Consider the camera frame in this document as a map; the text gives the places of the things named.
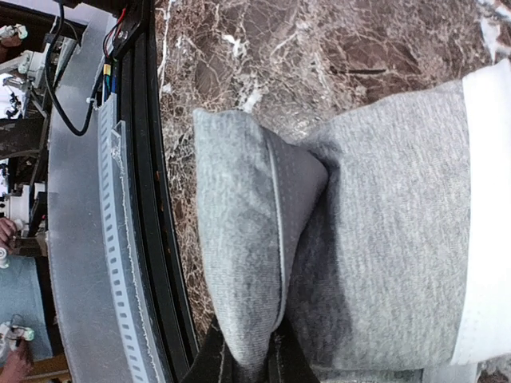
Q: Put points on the grey underwear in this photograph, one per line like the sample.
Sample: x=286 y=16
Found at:
x=382 y=239

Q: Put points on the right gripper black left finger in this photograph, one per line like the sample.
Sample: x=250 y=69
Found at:
x=214 y=362

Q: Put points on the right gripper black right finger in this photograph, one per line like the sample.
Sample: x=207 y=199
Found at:
x=286 y=362

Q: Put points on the black front rail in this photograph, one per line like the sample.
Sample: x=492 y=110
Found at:
x=164 y=302

